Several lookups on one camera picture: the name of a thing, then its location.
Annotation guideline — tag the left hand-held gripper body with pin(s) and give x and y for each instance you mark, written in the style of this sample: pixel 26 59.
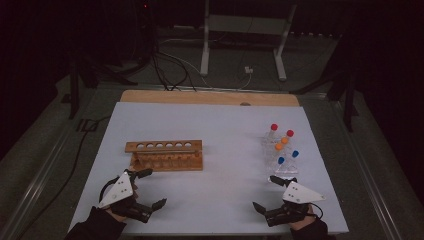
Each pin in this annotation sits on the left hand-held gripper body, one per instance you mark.
pixel 120 191

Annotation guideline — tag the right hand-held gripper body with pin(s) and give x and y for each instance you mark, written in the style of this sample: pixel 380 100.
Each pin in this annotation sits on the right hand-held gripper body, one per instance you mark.
pixel 301 194

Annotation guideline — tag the blue cap test tube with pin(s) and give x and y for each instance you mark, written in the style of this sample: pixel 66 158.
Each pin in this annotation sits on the blue cap test tube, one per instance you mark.
pixel 295 153
pixel 281 160

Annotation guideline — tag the wooden test tube rack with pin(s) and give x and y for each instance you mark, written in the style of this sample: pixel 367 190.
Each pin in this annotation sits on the wooden test tube rack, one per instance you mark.
pixel 166 165

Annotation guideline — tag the orange cap test tube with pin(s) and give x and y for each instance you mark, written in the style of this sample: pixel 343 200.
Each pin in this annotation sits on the orange cap test tube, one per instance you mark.
pixel 284 140
pixel 278 146

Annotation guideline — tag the red cap test tube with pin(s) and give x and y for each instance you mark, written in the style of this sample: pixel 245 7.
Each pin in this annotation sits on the red cap test tube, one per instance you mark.
pixel 274 127
pixel 290 133

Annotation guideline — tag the person's left hand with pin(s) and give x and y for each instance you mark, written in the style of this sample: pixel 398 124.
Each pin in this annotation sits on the person's left hand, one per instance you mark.
pixel 117 216

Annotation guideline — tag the person's right hand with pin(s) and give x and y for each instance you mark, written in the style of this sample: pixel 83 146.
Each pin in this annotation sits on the person's right hand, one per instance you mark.
pixel 303 222

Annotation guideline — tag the black tripod stand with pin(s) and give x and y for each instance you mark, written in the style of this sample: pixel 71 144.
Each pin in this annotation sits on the black tripod stand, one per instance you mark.
pixel 74 93

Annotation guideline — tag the white plug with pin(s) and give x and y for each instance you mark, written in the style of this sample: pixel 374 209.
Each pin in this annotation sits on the white plug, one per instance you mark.
pixel 248 69

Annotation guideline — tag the dark equipment with red light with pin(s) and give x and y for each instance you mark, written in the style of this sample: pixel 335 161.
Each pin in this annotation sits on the dark equipment with red light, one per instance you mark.
pixel 145 30

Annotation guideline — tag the metal floor rail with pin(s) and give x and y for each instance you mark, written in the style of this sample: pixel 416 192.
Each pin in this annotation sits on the metal floor rail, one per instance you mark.
pixel 36 190
pixel 370 173

